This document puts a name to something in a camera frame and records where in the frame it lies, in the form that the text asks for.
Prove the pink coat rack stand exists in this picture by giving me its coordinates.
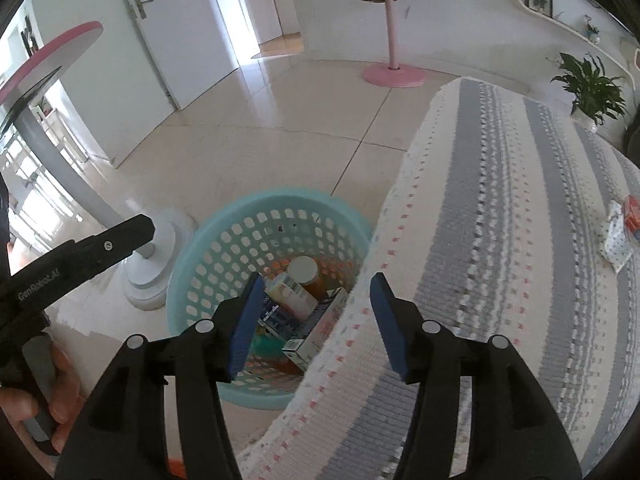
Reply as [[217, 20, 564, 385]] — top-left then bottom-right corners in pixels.
[[362, 0, 425, 89]]

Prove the white dotted paper bag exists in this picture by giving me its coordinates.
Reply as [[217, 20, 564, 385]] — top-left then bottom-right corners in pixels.
[[601, 200, 632, 274]]

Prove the white door with handle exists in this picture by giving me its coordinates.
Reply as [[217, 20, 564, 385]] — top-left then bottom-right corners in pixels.
[[129, 0, 236, 110]]

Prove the black guitar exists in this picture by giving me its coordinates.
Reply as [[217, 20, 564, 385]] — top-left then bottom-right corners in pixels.
[[623, 110, 640, 167]]

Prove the person's left hand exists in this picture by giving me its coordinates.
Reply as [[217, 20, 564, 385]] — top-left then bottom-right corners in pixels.
[[0, 343, 87, 476]]

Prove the white curved wall shelf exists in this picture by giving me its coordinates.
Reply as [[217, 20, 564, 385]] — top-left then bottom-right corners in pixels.
[[514, 0, 637, 91]]

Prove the green potted plant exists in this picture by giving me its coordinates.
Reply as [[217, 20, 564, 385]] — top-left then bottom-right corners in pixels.
[[551, 52, 627, 126]]

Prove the framed butterfly picture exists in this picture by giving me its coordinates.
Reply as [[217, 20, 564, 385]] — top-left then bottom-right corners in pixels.
[[525, 0, 553, 18]]

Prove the small figurine on shelf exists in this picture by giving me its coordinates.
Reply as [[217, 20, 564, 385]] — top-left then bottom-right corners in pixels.
[[585, 15, 601, 46]]

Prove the teal plastic waste basket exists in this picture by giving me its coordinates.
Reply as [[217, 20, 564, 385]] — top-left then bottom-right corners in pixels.
[[165, 187, 374, 411]]

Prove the white round table stand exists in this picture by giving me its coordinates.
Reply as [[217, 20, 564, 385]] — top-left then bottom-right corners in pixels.
[[0, 20, 198, 311]]

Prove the white carton box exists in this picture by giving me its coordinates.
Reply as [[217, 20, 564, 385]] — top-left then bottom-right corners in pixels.
[[282, 287, 349, 370]]

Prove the colourful snack wrapper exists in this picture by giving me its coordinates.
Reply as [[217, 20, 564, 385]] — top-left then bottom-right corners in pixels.
[[623, 195, 640, 240]]

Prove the orange bottle white cap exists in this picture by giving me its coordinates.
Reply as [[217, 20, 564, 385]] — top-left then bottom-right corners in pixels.
[[286, 256, 328, 301]]

